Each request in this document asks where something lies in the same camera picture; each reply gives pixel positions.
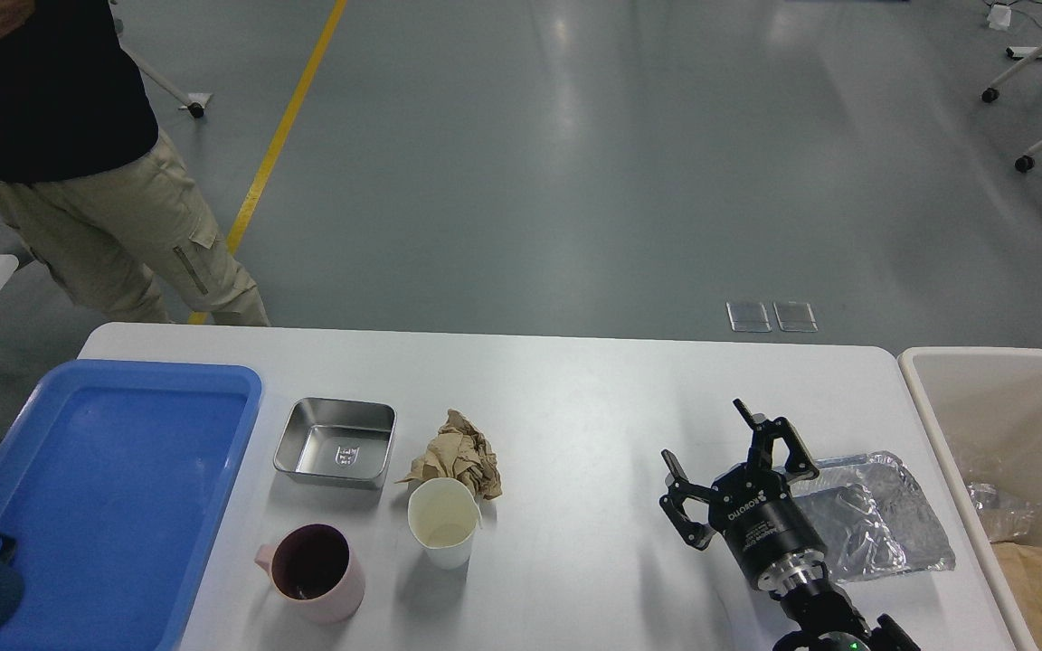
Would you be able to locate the crumpled aluminium foil tray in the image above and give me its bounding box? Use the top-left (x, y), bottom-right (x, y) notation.
top-left (792, 450), bottom-right (956, 582)

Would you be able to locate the white paper cup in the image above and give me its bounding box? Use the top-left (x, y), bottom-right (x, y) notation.
top-left (408, 477), bottom-right (481, 570)

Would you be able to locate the beige plastic waste bin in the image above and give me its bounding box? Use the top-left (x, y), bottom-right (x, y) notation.
top-left (898, 347), bottom-right (1042, 650)

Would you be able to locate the pink ribbed mug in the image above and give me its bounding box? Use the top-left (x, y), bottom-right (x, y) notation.
top-left (255, 524), bottom-right (365, 625)

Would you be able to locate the crumpled brown paper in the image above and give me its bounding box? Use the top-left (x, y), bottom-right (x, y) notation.
top-left (398, 409), bottom-right (503, 500)

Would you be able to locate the left floor socket plate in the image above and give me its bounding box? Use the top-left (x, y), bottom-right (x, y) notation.
top-left (726, 301), bottom-right (772, 334)

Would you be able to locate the square stainless steel tray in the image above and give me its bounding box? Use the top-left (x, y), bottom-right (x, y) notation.
top-left (273, 397), bottom-right (396, 490)

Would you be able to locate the blue plastic tray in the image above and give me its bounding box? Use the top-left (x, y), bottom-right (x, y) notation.
top-left (0, 360), bottom-right (263, 650)

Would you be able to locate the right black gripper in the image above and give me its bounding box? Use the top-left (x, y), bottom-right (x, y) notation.
top-left (659, 398), bottom-right (829, 593)

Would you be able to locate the clear plastic wrap in bin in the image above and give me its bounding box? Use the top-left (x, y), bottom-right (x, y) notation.
top-left (961, 454), bottom-right (1041, 543)

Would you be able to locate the floor socket plate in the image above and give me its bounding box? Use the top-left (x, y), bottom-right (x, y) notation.
top-left (726, 301), bottom-right (772, 334)
top-left (772, 301), bottom-right (819, 334)

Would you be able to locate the right floor socket plate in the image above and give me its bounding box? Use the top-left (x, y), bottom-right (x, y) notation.
top-left (772, 301), bottom-right (819, 334)

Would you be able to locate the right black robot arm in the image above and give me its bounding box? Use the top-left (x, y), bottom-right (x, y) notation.
top-left (658, 399), bottom-right (919, 650)

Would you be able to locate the person in beige trousers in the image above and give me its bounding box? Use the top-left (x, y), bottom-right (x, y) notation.
top-left (0, 1), bottom-right (270, 326)

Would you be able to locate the grey office chair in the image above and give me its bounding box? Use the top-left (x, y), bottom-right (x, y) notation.
top-left (108, 0), bottom-right (212, 119)

